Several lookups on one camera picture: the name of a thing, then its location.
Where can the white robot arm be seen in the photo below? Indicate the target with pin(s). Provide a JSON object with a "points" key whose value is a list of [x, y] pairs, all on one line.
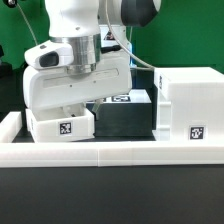
{"points": [[87, 56]]}

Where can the black object at left edge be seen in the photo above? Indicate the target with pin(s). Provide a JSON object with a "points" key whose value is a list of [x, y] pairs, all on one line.
{"points": [[5, 67]]}

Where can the white border fence frame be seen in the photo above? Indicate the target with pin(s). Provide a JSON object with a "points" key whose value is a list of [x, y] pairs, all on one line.
{"points": [[101, 154]]}

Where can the white drawer cabinet housing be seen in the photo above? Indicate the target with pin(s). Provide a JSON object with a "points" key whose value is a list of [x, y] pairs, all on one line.
{"points": [[190, 104]]}

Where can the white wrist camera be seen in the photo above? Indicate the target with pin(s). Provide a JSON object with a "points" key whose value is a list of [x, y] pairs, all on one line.
{"points": [[49, 55]]}

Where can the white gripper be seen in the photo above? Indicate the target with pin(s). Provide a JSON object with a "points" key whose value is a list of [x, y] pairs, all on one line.
{"points": [[53, 88]]}

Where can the white drawer box front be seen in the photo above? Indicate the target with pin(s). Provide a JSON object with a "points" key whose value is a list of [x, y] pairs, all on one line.
{"points": [[63, 124]]}

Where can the white marker tag sheet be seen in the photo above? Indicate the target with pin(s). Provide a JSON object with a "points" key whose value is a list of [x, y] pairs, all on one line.
{"points": [[134, 96]]}

